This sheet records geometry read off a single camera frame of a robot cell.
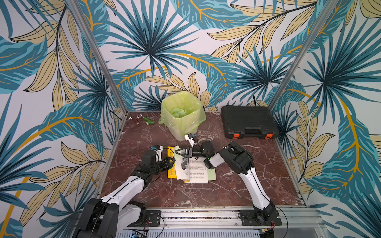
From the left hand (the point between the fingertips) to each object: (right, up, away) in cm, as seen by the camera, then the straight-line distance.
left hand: (172, 162), depth 86 cm
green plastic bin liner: (+13, +27, -1) cm, 30 cm away
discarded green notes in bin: (+2, +30, +17) cm, 35 cm away
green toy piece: (-21, +24, +25) cm, 40 cm away
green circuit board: (-16, -32, -15) cm, 39 cm away
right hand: (+2, +5, +2) cm, 6 cm away
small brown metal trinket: (-28, +22, +24) cm, 43 cm away
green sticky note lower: (+23, -7, 0) cm, 24 cm away
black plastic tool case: (+52, +24, +18) cm, 60 cm away
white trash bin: (+4, +14, +8) cm, 17 cm away
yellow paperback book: (+11, -5, +2) cm, 13 cm away
